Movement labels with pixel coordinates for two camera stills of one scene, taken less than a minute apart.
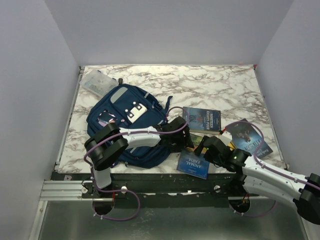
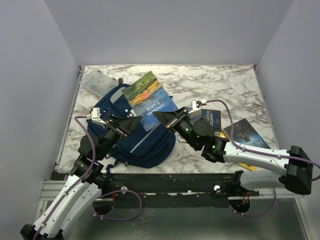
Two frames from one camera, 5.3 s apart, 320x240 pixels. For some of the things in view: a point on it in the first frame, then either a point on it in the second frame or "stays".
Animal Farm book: [190, 163] → [145, 96]
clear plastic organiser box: [97, 81] stays
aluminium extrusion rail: [73, 190] stays
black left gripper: [186, 142] → [129, 124]
